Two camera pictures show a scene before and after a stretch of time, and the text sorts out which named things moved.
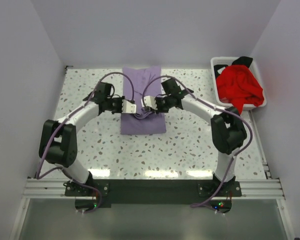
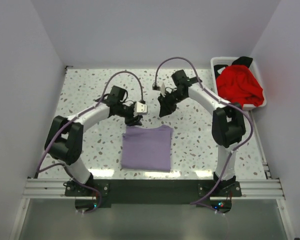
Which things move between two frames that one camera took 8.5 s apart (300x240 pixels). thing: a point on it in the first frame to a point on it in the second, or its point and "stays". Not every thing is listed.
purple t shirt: (138, 82) to (147, 149)
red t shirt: (237, 85) stays
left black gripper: (120, 100) to (133, 121)
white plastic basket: (226, 60) stays
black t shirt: (242, 60) stays
